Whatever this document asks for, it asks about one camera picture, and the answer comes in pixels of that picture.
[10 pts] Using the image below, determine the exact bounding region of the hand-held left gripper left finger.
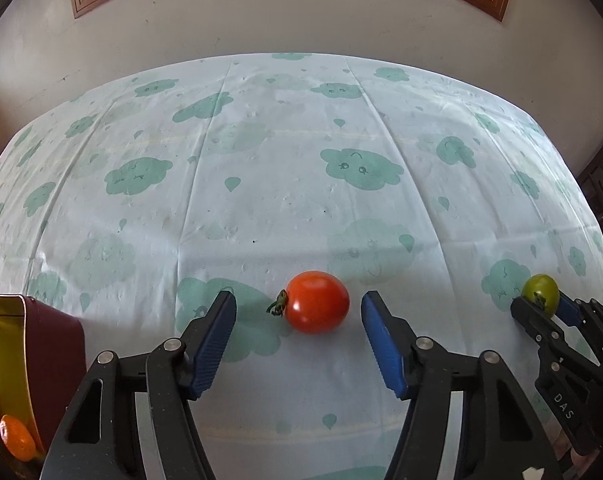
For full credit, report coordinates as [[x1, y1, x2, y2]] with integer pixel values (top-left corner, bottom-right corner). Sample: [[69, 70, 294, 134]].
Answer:
[[40, 289, 238, 480]]

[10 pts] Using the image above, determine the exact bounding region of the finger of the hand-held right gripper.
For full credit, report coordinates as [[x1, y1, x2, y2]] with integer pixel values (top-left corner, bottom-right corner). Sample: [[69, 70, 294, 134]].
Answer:
[[556, 298, 603, 380], [510, 296, 568, 370]]

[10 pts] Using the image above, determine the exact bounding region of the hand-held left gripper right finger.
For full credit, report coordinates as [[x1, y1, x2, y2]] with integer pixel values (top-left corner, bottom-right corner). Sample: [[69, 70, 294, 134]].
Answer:
[[360, 290, 562, 480]]

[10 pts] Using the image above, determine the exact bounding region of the green tomato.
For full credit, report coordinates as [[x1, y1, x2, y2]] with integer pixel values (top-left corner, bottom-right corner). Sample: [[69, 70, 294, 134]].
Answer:
[[521, 273, 561, 318]]

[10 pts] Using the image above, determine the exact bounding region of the red tomato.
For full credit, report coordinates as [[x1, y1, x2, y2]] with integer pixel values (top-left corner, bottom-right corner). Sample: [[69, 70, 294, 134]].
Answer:
[[266, 270, 351, 335]]

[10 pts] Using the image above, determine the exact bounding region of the red gold rectangular tin box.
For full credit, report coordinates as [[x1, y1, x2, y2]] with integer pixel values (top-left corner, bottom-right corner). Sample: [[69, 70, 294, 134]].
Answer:
[[0, 295, 87, 480]]

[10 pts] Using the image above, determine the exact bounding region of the small mandarin orange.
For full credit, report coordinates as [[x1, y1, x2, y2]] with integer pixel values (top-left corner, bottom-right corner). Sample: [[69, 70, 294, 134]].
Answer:
[[0, 414, 37, 462]]

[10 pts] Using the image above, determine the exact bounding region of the person's right hand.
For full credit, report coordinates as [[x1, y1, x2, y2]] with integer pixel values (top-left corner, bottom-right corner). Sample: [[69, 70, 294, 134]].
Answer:
[[551, 425, 582, 468]]

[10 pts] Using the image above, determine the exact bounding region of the white cloud print tablecloth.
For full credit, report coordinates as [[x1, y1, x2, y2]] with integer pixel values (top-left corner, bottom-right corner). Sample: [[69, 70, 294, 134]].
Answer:
[[0, 52, 603, 480]]

